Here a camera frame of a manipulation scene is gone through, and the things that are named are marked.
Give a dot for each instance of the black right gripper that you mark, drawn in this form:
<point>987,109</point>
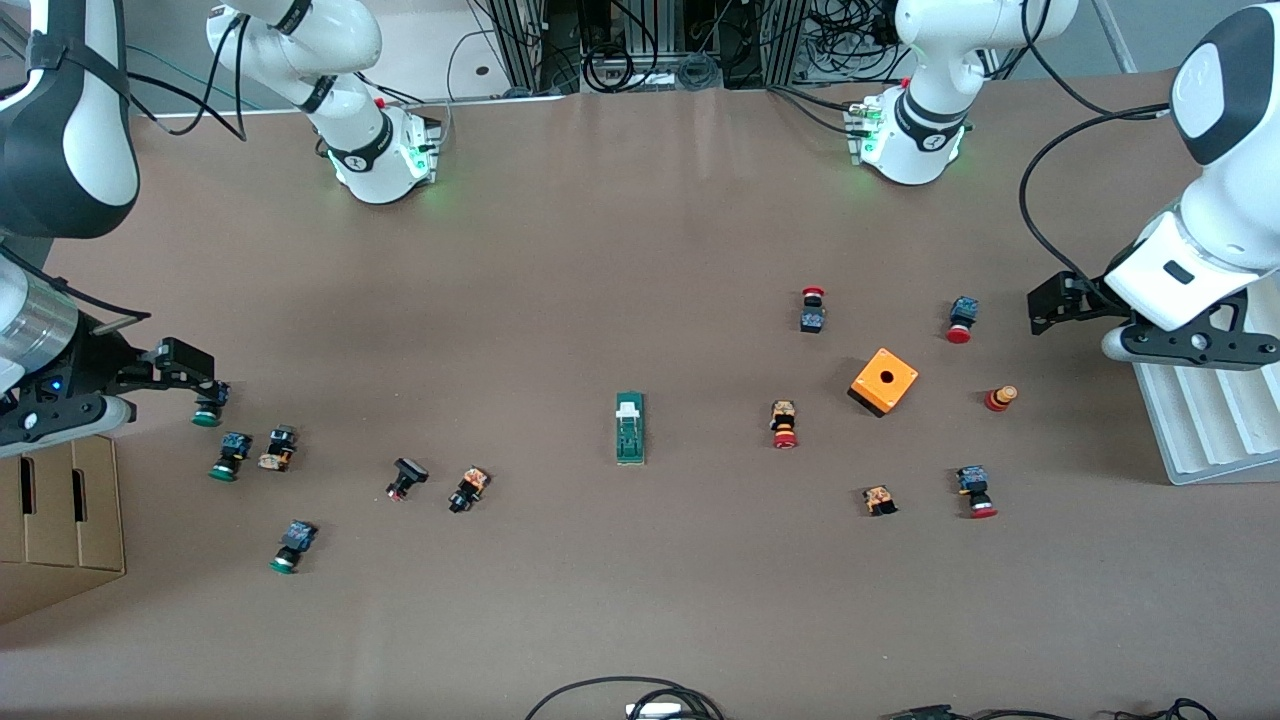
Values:
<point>97,364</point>

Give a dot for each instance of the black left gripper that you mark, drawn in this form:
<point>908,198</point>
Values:
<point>1085,298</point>

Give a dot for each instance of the green load switch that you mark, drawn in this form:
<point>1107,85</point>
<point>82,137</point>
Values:
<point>630,430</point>

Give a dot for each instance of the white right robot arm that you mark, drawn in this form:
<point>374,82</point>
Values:
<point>60,120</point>

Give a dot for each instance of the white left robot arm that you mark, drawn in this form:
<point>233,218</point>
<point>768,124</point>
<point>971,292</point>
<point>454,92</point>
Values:
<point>1230,200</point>

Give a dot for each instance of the green mushroom push button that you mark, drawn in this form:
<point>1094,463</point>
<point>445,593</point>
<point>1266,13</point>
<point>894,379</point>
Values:
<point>235,445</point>
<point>297,538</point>
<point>210,412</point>

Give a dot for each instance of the red mushroom button blue base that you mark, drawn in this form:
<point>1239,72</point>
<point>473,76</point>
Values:
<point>963,312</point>
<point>975,485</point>

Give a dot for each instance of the small red yellow button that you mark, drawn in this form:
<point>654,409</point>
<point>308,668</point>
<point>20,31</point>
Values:
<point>998,400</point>

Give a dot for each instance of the grey white ribbed tray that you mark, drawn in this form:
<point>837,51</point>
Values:
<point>1220,420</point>

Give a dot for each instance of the brown cardboard box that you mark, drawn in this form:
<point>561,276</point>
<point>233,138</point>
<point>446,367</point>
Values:
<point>60,540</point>

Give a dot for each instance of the red button black base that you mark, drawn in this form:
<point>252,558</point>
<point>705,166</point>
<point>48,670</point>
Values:
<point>812,320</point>

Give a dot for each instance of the black rectangular push button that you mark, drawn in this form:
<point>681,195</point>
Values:
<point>408,470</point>

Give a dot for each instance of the small orange contact block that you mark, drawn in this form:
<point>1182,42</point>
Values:
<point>880,498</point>

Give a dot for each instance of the red stop button orange base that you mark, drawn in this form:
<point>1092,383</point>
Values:
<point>784,430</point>

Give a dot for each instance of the white plug adapter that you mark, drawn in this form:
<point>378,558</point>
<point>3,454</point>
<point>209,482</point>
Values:
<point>655,711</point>

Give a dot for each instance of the orange button enclosure box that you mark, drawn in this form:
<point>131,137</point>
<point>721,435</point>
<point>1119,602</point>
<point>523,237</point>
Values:
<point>900,385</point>

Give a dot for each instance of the grey metal frame bar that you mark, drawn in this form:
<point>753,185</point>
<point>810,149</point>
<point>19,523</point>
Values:
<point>1115,35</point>

